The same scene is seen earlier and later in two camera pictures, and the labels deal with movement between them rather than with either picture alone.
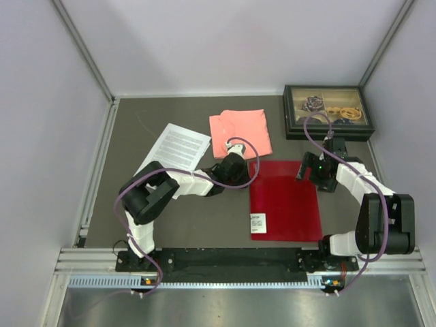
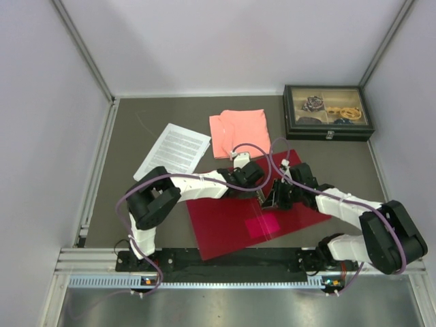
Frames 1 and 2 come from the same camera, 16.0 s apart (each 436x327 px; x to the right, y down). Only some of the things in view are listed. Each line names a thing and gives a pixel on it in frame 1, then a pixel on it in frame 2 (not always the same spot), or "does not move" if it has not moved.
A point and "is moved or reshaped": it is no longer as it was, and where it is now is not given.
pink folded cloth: [247, 127] does not move
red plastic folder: [291, 206] is moved or reshaped
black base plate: [235, 265] does not move
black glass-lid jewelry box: [347, 105] does not move
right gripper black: [310, 159] -> [274, 197]
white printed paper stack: [178, 149] does not move
